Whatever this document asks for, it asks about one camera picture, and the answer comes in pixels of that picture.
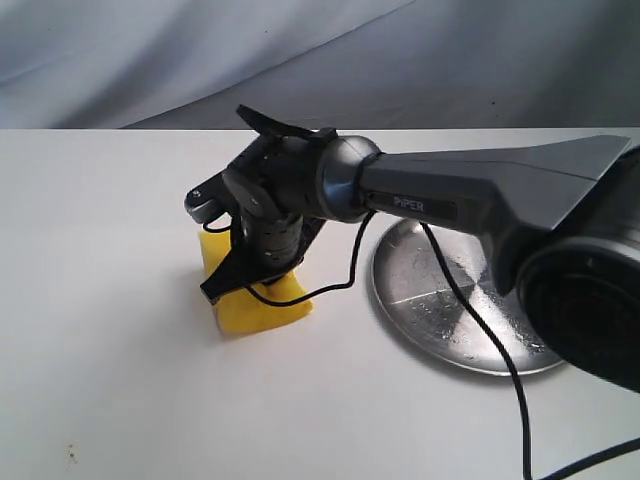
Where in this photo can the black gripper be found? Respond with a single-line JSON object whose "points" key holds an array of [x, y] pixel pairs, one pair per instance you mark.
{"points": [[273, 181]]}

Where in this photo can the yellow sponge block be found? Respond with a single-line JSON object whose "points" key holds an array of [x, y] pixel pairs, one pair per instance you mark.
{"points": [[239, 313]]}

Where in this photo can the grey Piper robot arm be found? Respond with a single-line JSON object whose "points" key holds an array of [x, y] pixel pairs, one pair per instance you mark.
{"points": [[558, 223]]}

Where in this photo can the round metal plate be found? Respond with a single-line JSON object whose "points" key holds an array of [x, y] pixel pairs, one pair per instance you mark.
{"points": [[417, 303]]}

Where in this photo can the white fabric backdrop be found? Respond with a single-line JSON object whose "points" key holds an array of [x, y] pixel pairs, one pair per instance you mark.
{"points": [[349, 64]]}

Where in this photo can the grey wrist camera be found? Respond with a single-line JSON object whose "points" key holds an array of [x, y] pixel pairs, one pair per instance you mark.
{"points": [[208, 201]]}

